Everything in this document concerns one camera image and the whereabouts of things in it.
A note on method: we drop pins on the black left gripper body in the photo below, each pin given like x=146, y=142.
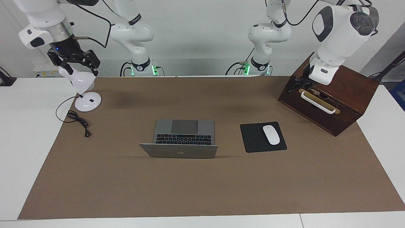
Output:
x=302, y=81

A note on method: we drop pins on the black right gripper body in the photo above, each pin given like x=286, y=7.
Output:
x=68, y=52

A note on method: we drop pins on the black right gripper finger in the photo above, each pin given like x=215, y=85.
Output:
x=57, y=59
x=92, y=61

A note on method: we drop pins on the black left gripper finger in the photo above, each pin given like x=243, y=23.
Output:
x=307, y=86
x=291, y=88

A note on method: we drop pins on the silver laptop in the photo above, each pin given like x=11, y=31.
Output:
x=177, y=151

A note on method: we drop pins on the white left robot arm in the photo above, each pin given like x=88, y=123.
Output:
x=338, y=34

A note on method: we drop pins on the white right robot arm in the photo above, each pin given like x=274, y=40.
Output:
x=41, y=12

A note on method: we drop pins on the white power strip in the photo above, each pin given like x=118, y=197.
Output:
x=44, y=73

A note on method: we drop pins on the white desk lamp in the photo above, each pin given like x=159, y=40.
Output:
x=88, y=103

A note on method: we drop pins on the dark wooden box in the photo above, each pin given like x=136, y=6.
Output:
x=348, y=101

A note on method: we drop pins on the white computer mouse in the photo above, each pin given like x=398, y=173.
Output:
x=271, y=135

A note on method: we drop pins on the black clamp stand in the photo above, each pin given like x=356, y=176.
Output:
x=7, y=79

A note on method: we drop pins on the black mouse pad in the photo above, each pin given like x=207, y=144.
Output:
x=253, y=139

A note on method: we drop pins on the black pole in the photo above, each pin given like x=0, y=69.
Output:
x=389, y=68

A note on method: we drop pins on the blue object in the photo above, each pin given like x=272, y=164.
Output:
x=399, y=95

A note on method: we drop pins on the brown table mat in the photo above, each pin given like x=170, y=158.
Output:
x=190, y=190

